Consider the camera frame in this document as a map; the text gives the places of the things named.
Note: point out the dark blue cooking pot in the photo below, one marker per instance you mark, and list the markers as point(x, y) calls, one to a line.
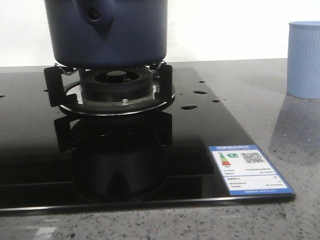
point(106, 34)

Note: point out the light blue ribbed cup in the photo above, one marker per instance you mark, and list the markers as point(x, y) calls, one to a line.
point(303, 59)

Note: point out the black gas burner head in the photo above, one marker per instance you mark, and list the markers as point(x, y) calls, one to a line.
point(117, 84)

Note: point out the blue energy rating label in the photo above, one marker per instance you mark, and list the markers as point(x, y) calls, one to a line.
point(246, 171)

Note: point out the black pan support grate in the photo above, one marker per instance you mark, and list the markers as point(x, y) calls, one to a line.
point(70, 100)

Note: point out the black glass gas cooktop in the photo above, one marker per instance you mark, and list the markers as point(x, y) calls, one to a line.
point(51, 162)

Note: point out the chrome wire pot reducer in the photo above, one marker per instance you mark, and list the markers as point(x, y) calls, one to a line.
point(68, 71)

